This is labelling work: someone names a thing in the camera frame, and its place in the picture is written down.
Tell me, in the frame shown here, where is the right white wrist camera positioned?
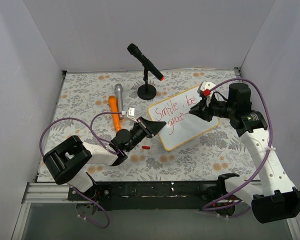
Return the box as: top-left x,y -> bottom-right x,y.
197,81 -> 216,107

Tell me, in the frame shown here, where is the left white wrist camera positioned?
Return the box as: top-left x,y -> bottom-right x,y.
126,107 -> 138,123

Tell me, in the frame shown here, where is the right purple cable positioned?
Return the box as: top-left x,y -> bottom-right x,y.
201,78 -> 275,218

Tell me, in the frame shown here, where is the silver microphone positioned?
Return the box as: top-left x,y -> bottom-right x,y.
114,83 -> 124,112

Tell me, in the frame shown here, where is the black microphone stand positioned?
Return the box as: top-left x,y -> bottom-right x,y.
137,67 -> 157,101

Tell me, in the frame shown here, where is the aluminium frame rail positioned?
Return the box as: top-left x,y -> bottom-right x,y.
22,183 -> 70,204

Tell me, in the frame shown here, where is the purple cable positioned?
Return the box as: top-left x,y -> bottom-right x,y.
201,78 -> 275,218
39,110 -> 127,230

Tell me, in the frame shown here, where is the floral table mat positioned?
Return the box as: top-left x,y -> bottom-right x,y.
43,69 -> 256,182

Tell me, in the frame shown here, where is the black microphone orange tip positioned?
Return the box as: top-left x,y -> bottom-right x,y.
127,43 -> 165,81

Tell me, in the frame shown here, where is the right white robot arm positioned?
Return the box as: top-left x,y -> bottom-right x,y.
189,80 -> 300,224

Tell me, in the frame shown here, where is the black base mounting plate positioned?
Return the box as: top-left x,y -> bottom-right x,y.
67,181 -> 241,213

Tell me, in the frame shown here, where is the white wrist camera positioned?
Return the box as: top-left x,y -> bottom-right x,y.
197,81 -> 216,107
126,107 -> 138,123

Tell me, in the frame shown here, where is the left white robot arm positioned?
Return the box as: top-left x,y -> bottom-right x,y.
41,117 -> 167,200

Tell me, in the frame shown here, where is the yellow framed whiteboard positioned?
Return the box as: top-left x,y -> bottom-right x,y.
147,85 -> 220,152

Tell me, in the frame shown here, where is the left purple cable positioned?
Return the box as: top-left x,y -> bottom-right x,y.
39,110 -> 127,230

